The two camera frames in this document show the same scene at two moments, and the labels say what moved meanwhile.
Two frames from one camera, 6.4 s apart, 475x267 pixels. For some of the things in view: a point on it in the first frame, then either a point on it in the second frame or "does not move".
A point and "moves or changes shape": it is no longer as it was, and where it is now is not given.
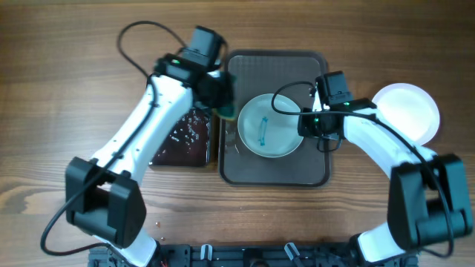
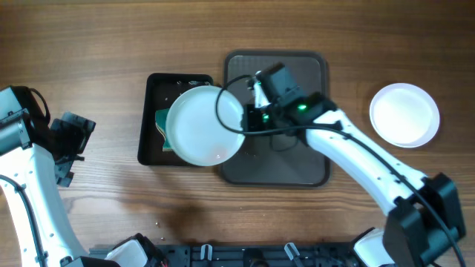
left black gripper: (226, 93) to (80, 130)
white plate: (410, 110) does not move
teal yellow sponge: (228, 113) moves or changes shape
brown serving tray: (289, 73) does not move
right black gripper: (304, 128) to (249, 122)
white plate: (266, 132) moves or changes shape
